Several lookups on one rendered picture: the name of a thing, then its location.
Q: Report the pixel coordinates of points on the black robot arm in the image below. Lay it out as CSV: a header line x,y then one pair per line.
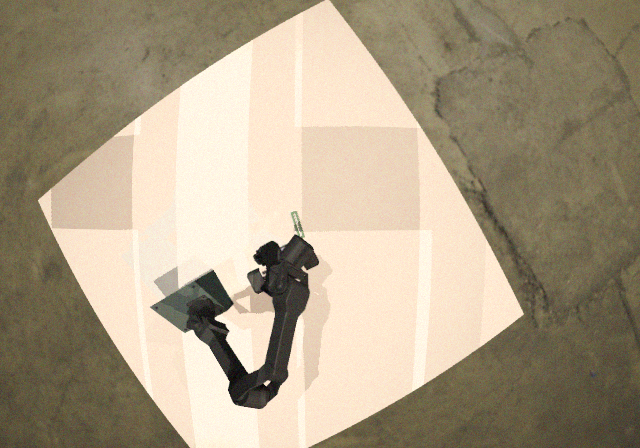
x,y
289,299

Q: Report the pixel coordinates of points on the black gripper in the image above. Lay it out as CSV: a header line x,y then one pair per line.
x,y
256,279

